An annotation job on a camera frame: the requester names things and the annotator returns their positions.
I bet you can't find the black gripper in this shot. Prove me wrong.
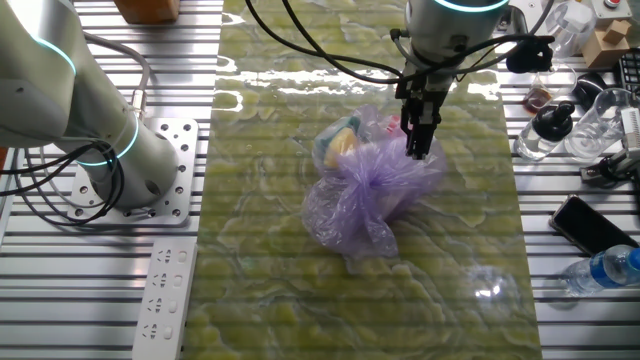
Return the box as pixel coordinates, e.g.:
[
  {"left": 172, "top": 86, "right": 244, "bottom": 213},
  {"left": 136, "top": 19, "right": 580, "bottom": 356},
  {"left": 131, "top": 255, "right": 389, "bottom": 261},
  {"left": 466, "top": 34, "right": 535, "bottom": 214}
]
[{"left": 393, "top": 68, "right": 455, "bottom": 162}]

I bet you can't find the purple translucent plastic bag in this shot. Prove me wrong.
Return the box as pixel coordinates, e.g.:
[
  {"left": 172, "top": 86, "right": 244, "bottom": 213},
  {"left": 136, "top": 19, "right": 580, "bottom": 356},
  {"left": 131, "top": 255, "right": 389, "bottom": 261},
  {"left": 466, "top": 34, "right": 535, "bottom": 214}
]
[{"left": 301, "top": 103, "right": 449, "bottom": 260}]

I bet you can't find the yellow item inside bag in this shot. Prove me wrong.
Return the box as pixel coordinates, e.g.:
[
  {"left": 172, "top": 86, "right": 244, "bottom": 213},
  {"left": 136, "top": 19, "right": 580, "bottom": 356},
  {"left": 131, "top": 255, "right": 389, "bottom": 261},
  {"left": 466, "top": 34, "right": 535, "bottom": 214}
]
[{"left": 323, "top": 127, "right": 361, "bottom": 169}]

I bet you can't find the small flask brown liquid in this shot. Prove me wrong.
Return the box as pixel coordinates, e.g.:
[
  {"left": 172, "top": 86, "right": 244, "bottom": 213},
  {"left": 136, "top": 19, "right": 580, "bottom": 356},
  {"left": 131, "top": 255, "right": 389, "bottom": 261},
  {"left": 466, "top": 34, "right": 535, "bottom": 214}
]
[{"left": 522, "top": 74, "right": 554, "bottom": 115}]

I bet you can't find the clear bottle black pump cap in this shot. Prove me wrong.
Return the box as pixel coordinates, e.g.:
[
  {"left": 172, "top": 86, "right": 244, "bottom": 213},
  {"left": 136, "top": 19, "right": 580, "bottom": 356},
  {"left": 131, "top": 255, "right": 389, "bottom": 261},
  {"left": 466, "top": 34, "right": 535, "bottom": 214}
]
[{"left": 514, "top": 100, "right": 576, "bottom": 162}]

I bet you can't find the clear plastic cup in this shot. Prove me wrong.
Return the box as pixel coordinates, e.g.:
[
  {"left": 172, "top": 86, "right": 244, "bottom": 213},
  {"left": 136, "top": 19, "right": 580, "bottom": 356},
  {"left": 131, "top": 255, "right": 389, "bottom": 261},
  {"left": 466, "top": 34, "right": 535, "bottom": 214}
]
[{"left": 564, "top": 88, "right": 634, "bottom": 164}]

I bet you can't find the clear wine glass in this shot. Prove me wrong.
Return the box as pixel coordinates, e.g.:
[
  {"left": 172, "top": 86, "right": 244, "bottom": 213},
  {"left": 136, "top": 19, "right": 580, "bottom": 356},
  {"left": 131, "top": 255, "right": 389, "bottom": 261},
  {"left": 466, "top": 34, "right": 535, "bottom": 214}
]
[{"left": 528, "top": 1, "right": 598, "bottom": 101}]

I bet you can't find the black smartphone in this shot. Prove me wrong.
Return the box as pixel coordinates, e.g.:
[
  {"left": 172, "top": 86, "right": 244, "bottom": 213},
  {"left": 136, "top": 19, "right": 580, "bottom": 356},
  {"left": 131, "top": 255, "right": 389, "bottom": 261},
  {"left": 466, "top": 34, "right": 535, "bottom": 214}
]
[{"left": 548, "top": 193, "right": 640, "bottom": 257}]

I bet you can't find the black metal clamp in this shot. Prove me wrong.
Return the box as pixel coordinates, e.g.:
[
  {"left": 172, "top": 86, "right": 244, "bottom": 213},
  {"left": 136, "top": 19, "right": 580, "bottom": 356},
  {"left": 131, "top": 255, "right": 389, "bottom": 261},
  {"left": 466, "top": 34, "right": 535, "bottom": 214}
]
[{"left": 579, "top": 149, "right": 640, "bottom": 189}]

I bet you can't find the cardboard box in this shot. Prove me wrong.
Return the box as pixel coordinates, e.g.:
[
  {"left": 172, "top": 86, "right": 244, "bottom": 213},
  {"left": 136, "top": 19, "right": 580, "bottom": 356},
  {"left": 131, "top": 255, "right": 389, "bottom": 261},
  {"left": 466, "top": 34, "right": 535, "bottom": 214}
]
[{"left": 581, "top": 18, "right": 632, "bottom": 70}]

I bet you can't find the white ribbed device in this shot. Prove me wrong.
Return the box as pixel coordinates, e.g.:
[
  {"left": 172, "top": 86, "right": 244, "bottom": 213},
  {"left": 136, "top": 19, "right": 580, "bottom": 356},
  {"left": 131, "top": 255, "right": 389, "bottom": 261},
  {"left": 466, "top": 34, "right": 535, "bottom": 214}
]
[{"left": 619, "top": 107, "right": 640, "bottom": 151}]

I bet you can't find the green marble pattern mat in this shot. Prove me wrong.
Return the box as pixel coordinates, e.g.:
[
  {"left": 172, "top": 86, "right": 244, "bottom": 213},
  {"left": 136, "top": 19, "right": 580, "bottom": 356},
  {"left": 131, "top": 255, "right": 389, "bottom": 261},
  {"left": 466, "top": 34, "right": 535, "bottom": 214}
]
[{"left": 182, "top": 0, "right": 544, "bottom": 360}]

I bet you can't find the black keyboard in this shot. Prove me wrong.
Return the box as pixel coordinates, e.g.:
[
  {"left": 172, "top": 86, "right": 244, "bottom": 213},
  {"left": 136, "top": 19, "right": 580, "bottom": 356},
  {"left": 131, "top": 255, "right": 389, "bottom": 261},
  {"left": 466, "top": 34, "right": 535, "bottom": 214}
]
[{"left": 613, "top": 49, "right": 640, "bottom": 94}]

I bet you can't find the blue label water bottle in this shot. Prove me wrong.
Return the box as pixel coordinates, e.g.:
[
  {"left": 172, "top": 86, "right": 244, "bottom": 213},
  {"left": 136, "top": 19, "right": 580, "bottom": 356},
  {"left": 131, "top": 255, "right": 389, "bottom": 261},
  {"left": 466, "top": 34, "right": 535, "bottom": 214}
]
[{"left": 562, "top": 243, "right": 640, "bottom": 297}]

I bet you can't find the red emergency stop box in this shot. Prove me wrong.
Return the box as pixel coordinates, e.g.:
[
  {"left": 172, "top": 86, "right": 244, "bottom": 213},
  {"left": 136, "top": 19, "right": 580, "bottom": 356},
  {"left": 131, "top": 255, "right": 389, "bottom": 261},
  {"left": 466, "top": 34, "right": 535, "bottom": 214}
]
[{"left": 589, "top": 0, "right": 634, "bottom": 21}]

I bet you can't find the brown wooden block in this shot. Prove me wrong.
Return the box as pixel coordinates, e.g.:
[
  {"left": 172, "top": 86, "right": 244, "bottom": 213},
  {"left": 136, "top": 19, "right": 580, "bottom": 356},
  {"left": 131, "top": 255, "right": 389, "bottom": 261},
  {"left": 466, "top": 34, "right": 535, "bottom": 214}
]
[{"left": 113, "top": 0, "right": 181, "bottom": 25}]

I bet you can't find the white power strip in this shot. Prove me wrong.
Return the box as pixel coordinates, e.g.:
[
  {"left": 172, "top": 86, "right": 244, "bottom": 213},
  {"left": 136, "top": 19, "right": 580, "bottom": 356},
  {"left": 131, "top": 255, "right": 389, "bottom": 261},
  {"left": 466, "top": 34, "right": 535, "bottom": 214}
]
[{"left": 131, "top": 238, "right": 199, "bottom": 360}]

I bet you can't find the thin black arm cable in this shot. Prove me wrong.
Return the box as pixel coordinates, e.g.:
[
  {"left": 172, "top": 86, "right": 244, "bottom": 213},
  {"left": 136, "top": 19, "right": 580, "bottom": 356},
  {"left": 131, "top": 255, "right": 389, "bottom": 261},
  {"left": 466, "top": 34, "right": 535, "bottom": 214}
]
[{"left": 280, "top": 0, "right": 556, "bottom": 86}]

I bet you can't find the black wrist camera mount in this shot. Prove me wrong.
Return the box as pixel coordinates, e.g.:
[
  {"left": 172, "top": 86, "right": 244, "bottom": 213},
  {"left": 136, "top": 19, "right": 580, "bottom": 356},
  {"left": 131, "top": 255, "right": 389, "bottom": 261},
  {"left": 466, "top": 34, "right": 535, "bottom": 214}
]
[{"left": 505, "top": 35, "right": 555, "bottom": 75}]

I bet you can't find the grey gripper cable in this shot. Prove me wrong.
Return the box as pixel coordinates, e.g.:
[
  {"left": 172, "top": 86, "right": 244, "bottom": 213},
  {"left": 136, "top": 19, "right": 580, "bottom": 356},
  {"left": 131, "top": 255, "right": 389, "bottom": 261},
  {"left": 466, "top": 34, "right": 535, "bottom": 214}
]
[{"left": 452, "top": 0, "right": 556, "bottom": 79}]

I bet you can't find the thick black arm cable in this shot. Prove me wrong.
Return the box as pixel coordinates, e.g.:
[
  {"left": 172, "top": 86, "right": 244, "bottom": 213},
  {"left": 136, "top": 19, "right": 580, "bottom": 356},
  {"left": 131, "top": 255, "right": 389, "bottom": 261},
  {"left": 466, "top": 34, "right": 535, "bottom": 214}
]
[{"left": 243, "top": 0, "right": 406, "bottom": 81}]

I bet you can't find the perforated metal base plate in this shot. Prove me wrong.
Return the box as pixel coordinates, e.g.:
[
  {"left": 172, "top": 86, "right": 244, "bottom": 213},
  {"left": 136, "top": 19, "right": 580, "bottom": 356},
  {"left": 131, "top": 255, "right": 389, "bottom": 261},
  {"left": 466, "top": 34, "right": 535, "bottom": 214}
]
[{"left": 67, "top": 117, "right": 200, "bottom": 227}]

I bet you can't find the grey base cable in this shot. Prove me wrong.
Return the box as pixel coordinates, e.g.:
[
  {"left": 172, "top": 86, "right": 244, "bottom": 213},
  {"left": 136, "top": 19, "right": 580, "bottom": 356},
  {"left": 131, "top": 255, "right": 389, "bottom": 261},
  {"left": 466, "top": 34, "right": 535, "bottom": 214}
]
[{"left": 82, "top": 32, "right": 152, "bottom": 121}]

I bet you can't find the black base cable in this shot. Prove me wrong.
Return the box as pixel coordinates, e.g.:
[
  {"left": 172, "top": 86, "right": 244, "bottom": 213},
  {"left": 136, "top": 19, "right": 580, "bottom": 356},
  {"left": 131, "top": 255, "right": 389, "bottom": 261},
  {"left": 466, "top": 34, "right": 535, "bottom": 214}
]
[{"left": 0, "top": 139, "right": 126, "bottom": 229}]

